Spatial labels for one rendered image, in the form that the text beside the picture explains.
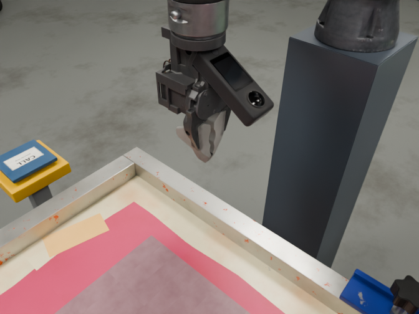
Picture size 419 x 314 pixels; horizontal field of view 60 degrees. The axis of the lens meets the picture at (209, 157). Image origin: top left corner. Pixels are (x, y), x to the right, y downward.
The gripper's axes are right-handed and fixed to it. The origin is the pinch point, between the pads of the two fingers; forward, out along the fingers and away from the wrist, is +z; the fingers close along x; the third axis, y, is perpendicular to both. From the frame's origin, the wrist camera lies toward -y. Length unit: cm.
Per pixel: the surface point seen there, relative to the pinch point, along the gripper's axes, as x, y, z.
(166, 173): -0.4, 11.6, 10.9
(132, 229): 11.4, 8.2, 14.5
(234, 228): 1.4, -6.9, 10.9
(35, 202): 17.0, 38.0, 24.3
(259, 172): -108, 53, 110
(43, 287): 27.8, 9.8, 14.6
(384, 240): -108, -22, 109
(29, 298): 30.1, 9.8, 14.6
